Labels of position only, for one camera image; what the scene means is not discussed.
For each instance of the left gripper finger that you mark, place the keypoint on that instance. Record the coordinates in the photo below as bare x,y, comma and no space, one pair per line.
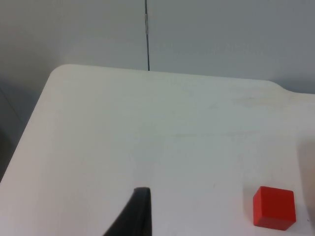
136,216

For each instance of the red cube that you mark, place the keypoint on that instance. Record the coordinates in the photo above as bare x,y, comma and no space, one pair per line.
274,208

